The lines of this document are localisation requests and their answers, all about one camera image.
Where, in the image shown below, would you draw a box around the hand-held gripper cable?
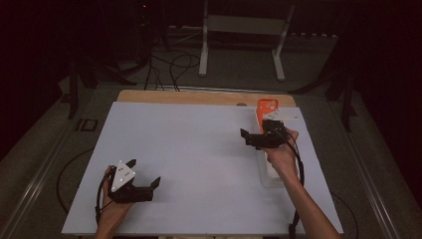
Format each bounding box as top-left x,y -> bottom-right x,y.
285,135 -> 307,239
95,170 -> 116,227

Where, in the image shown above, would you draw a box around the black floor cables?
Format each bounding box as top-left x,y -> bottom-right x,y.
143,52 -> 202,93

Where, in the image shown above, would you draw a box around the long white tray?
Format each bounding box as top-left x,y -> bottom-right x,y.
254,107 -> 305,189

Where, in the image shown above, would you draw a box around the orange phone case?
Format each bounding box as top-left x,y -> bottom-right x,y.
255,98 -> 280,134

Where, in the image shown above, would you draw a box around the left hand-held gripper cable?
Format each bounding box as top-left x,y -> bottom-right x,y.
95,170 -> 116,227

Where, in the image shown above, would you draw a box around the right hand-held gripper cable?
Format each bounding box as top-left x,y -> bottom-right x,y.
285,135 -> 307,239

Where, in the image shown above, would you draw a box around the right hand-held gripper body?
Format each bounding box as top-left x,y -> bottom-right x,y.
255,109 -> 300,150

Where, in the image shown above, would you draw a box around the person's right hand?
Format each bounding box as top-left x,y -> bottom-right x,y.
263,128 -> 300,182

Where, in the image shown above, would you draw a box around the white metal stand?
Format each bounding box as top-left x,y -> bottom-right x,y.
198,0 -> 297,83

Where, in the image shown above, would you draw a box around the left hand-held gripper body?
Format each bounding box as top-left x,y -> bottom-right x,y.
106,159 -> 155,204

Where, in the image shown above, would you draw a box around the black floor cable loop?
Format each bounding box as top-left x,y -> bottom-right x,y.
330,191 -> 360,239
55,147 -> 97,214

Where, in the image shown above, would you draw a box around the black tripod stand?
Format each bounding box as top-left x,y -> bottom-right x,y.
288,31 -> 358,133

